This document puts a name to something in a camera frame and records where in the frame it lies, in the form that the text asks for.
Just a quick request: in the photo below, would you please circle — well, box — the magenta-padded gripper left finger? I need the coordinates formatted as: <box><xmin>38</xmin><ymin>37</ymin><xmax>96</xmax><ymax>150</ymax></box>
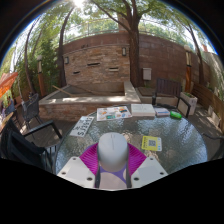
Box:
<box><xmin>56</xmin><ymin>143</ymin><xmax>102</xmax><ymax>190</ymax></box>

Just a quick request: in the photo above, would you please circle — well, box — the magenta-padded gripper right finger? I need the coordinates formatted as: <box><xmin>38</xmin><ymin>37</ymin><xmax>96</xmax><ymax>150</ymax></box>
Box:
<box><xmin>125</xmin><ymin>143</ymin><xmax>169</xmax><ymax>190</ymax></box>

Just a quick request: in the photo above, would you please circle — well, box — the white computer mouse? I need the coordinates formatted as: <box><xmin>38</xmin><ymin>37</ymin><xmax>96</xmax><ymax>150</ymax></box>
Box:
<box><xmin>96</xmin><ymin>131</ymin><xmax>130</xmax><ymax>173</ymax></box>

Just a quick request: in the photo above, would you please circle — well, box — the yellow square card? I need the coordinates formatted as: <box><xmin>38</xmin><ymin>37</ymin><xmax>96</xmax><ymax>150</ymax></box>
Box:
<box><xmin>141</xmin><ymin>135</ymin><xmax>163</xmax><ymax>152</ymax></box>

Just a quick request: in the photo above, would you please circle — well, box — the white plate with black lettering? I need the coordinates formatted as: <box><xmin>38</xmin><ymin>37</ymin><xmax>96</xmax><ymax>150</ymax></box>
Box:
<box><xmin>69</xmin><ymin>115</ymin><xmax>95</xmax><ymax>138</ymax></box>

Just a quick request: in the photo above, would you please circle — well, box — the small pale booklet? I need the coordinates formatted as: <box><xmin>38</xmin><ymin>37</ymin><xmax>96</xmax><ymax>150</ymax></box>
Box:
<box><xmin>153</xmin><ymin>107</ymin><xmax>171</xmax><ymax>118</ymax></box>

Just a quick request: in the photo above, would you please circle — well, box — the white book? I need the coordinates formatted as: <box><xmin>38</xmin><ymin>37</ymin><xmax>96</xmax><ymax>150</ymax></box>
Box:
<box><xmin>130</xmin><ymin>103</ymin><xmax>156</xmax><ymax>118</ymax></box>

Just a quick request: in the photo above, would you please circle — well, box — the green tube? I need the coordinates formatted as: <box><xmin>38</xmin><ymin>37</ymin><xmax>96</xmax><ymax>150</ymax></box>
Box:
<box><xmin>169</xmin><ymin>110</ymin><xmax>183</xmax><ymax>120</ymax></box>

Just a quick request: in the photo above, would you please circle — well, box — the black metal armchair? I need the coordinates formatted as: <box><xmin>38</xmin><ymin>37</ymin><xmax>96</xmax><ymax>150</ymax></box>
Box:
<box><xmin>0</xmin><ymin>118</ymin><xmax>63</xmax><ymax>168</ymax></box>
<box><xmin>203</xmin><ymin>132</ymin><xmax>224</xmax><ymax>158</ymax></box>

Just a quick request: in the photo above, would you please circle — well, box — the colourful picture sheet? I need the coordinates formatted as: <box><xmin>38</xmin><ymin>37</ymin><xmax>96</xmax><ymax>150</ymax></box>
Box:
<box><xmin>96</xmin><ymin>105</ymin><xmax>133</xmax><ymax>122</ymax></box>

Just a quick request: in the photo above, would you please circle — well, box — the stone raised bed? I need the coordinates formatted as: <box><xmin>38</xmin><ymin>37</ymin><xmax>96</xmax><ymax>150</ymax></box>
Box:
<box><xmin>38</xmin><ymin>79</ymin><xmax>143</xmax><ymax>123</ymax></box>

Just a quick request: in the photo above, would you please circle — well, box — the black mesh chair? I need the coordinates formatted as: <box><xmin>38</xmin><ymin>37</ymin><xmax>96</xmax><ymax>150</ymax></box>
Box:
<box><xmin>21</xmin><ymin>93</ymin><xmax>43</xmax><ymax>129</ymax></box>

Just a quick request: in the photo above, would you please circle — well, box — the white planter box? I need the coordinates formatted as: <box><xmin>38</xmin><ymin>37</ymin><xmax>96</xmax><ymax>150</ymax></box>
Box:
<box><xmin>179</xmin><ymin>91</ymin><xmax>198</xmax><ymax>116</ymax></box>

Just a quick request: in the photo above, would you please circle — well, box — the wooden stick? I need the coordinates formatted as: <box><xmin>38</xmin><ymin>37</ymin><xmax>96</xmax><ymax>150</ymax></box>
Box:
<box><xmin>51</xmin><ymin>84</ymin><xmax>76</xmax><ymax>98</ymax></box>

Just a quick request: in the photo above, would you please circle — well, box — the dark wooden bench chair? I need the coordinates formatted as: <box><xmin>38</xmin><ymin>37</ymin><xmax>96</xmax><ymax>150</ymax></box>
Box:
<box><xmin>151</xmin><ymin>77</ymin><xmax>192</xmax><ymax>118</ymax></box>

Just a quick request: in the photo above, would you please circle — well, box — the grey utility box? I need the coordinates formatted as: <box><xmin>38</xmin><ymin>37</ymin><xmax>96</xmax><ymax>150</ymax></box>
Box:
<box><xmin>142</xmin><ymin>67</ymin><xmax>152</xmax><ymax>81</ymax></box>

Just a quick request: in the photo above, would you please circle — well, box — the orange umbrella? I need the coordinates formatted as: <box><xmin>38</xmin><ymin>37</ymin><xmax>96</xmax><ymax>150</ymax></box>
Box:
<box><xmin>0</xmin><ymin>71</ymin><xmax>19</xmax><ymax>99</ymax></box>

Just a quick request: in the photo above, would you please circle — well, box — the slim leaning tree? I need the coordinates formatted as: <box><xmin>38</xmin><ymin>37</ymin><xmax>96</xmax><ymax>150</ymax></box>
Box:
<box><xmin>57</xmin><ymin>6</ymin><xmax>76</xmax><ymax>88</ymax></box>

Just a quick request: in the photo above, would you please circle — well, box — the large tree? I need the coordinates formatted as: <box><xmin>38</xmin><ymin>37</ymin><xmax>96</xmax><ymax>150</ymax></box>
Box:
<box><xmin>89</xmin><ymin>0</ymin><xmax>158</xmax><ymax>88</ymax></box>

